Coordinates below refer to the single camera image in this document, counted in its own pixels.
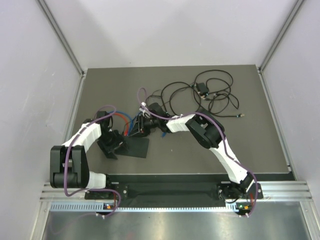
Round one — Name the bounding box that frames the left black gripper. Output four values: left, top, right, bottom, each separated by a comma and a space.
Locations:
97, 129, 128, 159

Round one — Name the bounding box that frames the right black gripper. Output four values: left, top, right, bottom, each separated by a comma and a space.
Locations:
129, 115, 160, 139

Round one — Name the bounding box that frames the blue ethernet cable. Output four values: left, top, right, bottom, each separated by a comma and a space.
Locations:
113, 109, 168, 138

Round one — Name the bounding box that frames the red ethernet cable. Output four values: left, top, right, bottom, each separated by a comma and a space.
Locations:
113, 112, 132, 136

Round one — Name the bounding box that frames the black network switch box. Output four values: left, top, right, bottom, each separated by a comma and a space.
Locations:
115, 136, 150, 159

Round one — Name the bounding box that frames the black cable with green tip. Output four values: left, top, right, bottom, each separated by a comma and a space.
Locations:
212, 113, 246, 119

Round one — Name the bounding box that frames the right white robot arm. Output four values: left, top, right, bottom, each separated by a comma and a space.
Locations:
128, 102, 255, 198

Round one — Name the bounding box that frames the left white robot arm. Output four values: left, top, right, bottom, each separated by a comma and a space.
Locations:
50, 111, 127, 199

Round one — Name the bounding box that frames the black power adapter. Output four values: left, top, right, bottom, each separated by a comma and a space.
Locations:
195, 82, 209, 98

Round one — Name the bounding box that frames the dark grey table mat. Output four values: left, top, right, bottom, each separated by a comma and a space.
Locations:
73, 65, 289, 175

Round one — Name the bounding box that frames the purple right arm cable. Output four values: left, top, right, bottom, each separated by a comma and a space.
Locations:
137, 86, 260, 218

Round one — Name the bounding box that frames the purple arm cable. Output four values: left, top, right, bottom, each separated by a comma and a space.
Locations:
63, 104, 123, 218
137, 86, 260, 218

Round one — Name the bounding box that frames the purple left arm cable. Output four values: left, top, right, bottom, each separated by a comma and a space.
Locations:
63, 104, 123, 218

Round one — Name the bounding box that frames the grey slotted cable duct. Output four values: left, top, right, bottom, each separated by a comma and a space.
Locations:
50, 202, 239, 213

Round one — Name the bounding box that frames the aluminium profile rail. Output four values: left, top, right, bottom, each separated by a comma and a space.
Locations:
40, 181, 312, 202

